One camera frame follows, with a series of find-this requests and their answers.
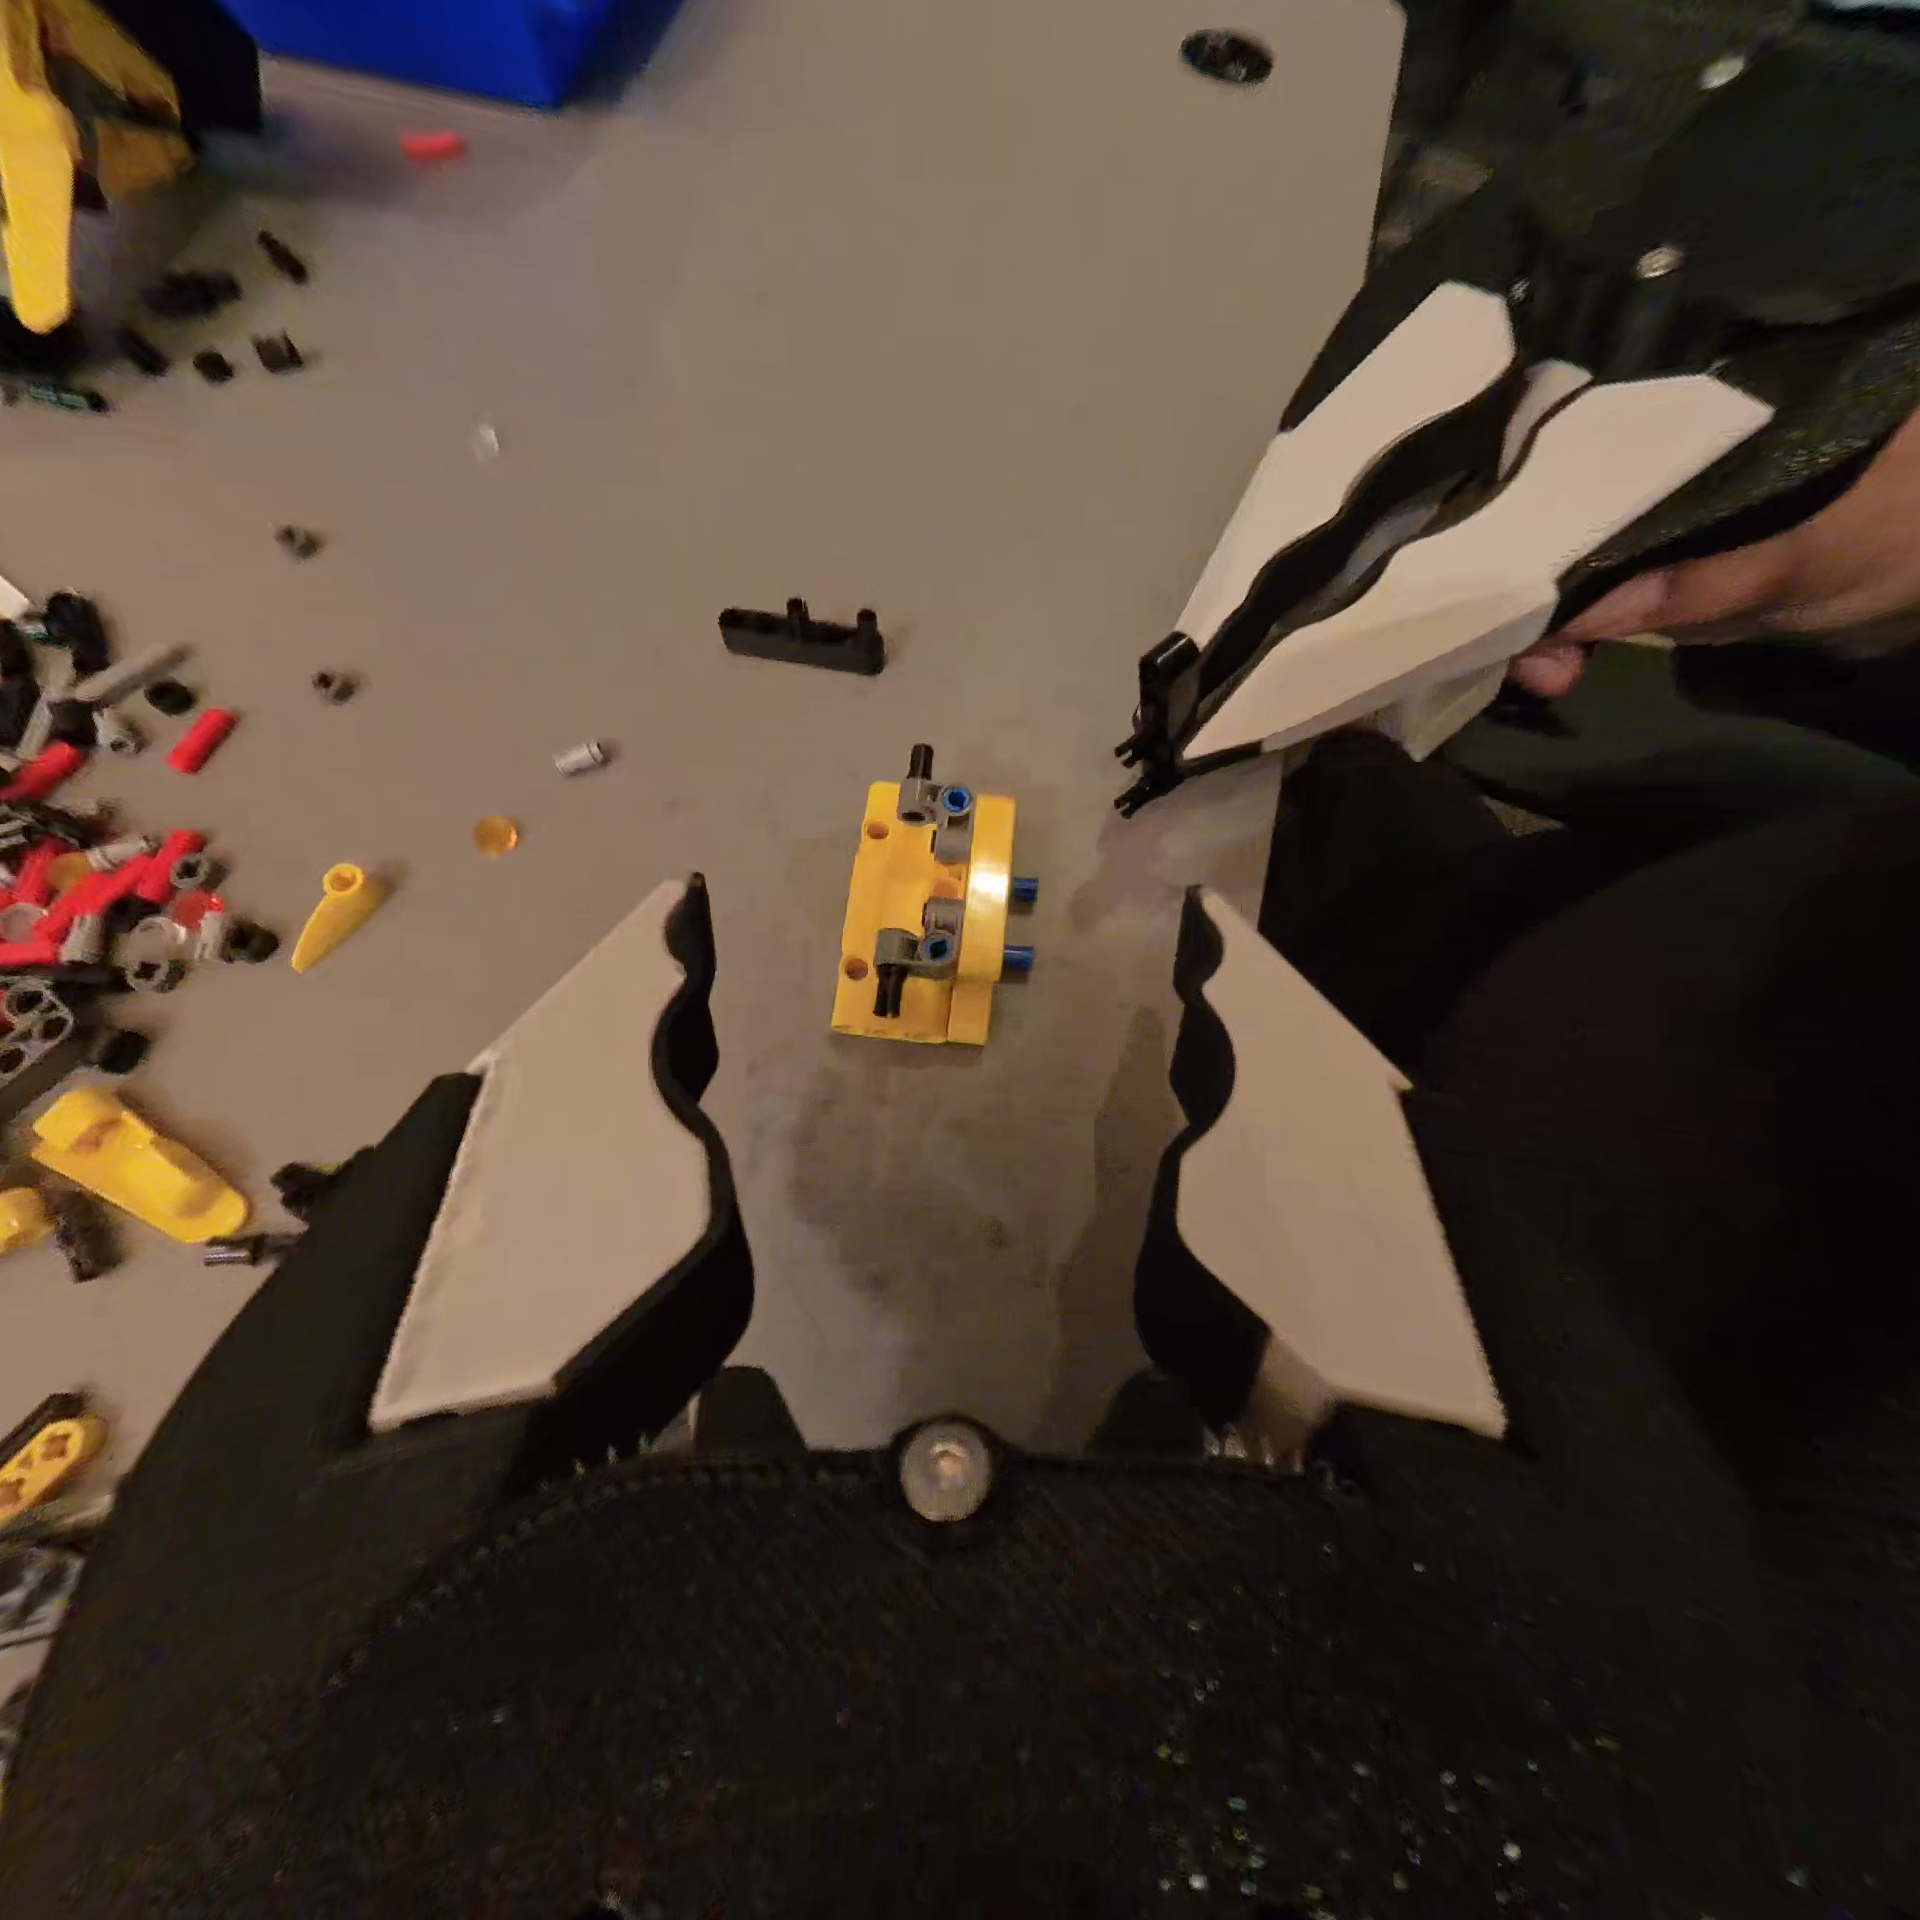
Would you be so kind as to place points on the pile of building brick pieces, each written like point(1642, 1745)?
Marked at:
point(105, 886)

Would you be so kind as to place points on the person's right hand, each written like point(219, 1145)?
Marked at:
point(1802, 587)

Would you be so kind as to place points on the orange transparent round stud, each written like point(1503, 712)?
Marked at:
point(499, 834)

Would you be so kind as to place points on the large blue plastic bin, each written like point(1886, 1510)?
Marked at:
point(496, 43)

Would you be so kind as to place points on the black desk grommet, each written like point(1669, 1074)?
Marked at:
point(1225, 55)

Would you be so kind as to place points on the black beam with pins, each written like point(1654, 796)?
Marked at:
point(1155, 707)
point(795, 641)

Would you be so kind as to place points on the yellow toy vehicle model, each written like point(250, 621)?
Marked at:
point(37, 193)

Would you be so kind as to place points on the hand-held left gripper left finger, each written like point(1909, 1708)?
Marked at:
point(558, 1199)

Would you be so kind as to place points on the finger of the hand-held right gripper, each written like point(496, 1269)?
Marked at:
point(1351, 436)
point(1500, 557)

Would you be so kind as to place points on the light grey small connector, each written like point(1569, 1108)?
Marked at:
point(584, 757)

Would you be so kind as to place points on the yellow brick assembly grey connectors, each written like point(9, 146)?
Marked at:
point(899, 899)

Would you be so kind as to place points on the yellow cone tooth piece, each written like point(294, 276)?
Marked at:
point(339, 917)

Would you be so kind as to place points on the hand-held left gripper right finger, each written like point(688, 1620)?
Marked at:
point(1322, 1199)

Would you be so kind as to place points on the red connector pin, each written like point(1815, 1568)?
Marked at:
point(434, 146)

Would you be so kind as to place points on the person's dark clothing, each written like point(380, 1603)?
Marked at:
point(1650, 1049)

